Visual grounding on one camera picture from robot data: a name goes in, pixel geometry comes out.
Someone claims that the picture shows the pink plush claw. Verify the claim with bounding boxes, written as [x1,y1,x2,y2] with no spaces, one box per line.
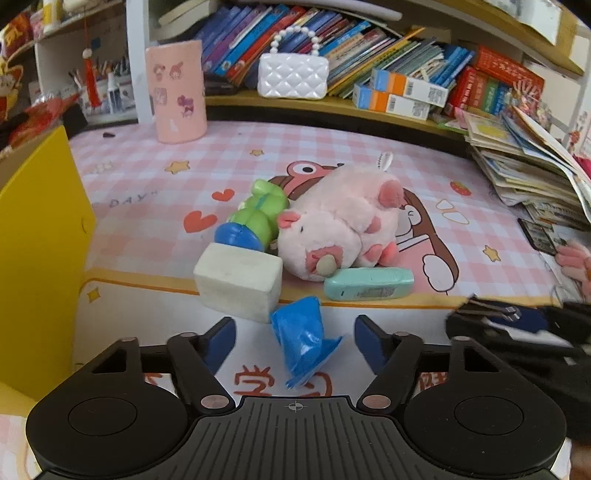
[556,242,591,296]

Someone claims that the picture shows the pink pig plush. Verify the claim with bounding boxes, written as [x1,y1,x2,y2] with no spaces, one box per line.
[277,164,404,281]

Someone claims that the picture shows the wooden bookshelf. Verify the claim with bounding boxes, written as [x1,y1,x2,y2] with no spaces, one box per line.
[127,0,591,144]

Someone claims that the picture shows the red festive decorations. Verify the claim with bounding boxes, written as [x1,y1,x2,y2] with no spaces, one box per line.
[0,14,35,123]

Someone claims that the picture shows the pink cylinder container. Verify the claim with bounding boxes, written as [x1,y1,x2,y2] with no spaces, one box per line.
[145,39,208,144]

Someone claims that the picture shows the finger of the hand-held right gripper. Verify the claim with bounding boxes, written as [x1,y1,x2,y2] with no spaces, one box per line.
[444,295,552,342]

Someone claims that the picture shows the red packets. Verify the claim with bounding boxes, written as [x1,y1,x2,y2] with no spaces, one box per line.
[0,92,81,149]

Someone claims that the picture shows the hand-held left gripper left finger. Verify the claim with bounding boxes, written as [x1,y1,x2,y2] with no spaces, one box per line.
[74,316,238,414]

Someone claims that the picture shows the antler hair decoration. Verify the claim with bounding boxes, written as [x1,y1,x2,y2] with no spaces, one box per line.
[512,78,554,125]

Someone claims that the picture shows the orange and blue box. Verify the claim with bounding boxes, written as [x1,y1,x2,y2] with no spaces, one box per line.
[353,85,432,121]
[372,68,448,109]

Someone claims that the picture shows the white quilted handbag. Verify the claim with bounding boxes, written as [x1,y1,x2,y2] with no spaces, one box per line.
[257,25,329,100]

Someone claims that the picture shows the pink checked table mat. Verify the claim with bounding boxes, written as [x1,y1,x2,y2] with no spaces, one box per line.
[69,120,591,407]

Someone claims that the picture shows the blue plastic wrapper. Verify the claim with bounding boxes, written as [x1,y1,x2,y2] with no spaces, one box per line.
[270,296,343,388]

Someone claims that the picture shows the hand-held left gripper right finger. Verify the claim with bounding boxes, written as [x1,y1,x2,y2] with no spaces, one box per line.
[355,315,520,412]

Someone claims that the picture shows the red tassel ornament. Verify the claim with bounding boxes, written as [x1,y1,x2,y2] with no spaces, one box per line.
[83,46,100,110]

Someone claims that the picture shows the green toy with blue base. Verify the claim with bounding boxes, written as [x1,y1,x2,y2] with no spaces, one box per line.
[215,179,291,252]

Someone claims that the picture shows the teal handheld device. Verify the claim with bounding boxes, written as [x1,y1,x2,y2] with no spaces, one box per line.
[323,267,415,302]

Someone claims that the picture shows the stack of magazines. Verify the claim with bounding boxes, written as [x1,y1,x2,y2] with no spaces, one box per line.
[464,106,591,222]

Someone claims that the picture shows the red dictionaries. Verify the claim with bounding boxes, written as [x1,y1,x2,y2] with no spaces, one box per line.
[445,45,546,118]

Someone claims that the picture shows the yellow cardboard box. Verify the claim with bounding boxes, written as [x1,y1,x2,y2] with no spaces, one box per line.
[0,124,98,398]

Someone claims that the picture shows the white foam block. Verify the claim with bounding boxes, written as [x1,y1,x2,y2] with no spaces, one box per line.
[193,242,283,323]

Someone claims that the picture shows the row of blue books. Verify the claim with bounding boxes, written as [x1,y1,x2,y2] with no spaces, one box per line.
[194,4,476,100]

